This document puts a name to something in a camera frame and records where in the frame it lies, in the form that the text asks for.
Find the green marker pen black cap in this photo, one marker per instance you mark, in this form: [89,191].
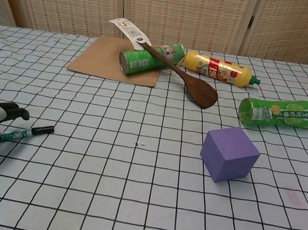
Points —
[24,132]

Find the purple foam cube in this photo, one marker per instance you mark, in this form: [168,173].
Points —
[228,156]

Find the white black grid tablecloth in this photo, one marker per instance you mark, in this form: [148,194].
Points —
[133,188]

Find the brown cardboard sheet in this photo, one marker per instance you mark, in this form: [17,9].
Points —
[102,57]

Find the white paper price tag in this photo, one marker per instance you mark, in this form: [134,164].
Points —
[129,31]

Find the green cylindrical chip can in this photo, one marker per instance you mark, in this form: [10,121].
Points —
[147,60]

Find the dark wooden spatula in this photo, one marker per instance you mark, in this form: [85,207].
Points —
[199,91]

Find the yellow dish soap bottle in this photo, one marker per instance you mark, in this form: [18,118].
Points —
[216,69]

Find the brass screen hinge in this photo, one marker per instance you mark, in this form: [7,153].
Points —
[251,21]

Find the green lime drink bottle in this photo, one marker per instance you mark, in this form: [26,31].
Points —
[279,114]

